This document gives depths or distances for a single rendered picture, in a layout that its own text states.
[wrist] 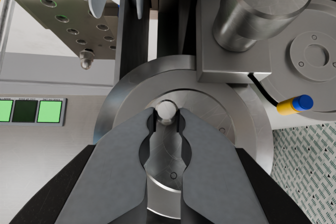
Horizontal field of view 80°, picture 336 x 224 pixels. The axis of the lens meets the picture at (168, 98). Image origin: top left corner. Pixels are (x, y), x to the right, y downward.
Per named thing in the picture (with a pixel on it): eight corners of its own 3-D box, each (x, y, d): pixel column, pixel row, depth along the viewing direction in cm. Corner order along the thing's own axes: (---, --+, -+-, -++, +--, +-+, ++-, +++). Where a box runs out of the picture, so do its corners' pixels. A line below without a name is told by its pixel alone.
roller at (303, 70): (372, -4, 19) (401, 123, 17) (256, 79, 44) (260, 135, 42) (246, -6, 19) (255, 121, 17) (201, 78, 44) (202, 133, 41)
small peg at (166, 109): (182, 114, 12) (162, 126, 12) (179, 119, 15) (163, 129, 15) (170, 94, 12) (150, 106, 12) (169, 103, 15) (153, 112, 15)
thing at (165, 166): (181, 219, 13) (112, 132, 15) (179, 209, 15) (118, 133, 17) (259, 143, 14) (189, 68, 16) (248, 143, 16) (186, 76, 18)
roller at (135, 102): (247, 65, 17) (268, 215, 15) (199, 111, 42) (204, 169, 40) (111, 71, 17) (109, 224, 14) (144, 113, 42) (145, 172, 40)
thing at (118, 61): (130, -75, 22) (118, 90, 18) (148, 36, 45) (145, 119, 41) (125, -75, 22) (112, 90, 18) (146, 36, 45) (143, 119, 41)
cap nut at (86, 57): (91, 50, 51) (89, 67, 50) (96, 56, 54) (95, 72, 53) (77, 50, 51) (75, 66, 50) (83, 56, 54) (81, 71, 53)
